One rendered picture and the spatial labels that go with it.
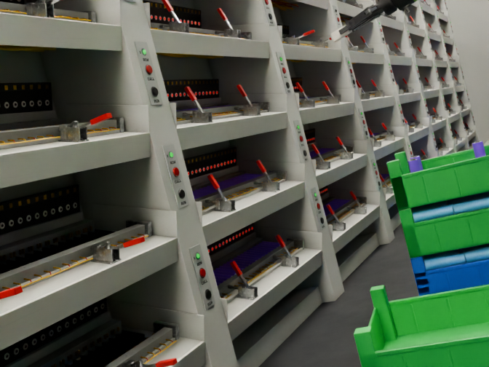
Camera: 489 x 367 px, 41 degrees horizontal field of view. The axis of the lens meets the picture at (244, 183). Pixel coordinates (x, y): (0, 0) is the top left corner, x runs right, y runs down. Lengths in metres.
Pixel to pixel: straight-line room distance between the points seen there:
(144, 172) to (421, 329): 0.57
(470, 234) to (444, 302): 0.16
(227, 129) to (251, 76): 0.41
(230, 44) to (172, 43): 0.27
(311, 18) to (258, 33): 0.71
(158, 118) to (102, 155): 0.19
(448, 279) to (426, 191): 0.15
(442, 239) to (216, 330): 0.47
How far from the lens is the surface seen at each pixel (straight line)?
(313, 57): 2.22
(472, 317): 0.97
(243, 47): 1.70
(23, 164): 0.97
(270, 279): 1.60
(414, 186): 1.08
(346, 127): 2.52
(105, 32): 1.20
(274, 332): 1.61
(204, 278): 1.28
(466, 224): 1.09
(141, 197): 1.25
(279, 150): 1.86
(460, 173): 1.07
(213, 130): 1.44
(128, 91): 1.24
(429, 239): 1.09
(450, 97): 5.26
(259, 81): 1.87
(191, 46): 1.46
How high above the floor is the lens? 0.47
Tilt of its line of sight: 3 degrees down
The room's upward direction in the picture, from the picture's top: 15 degrees counter-clockwise
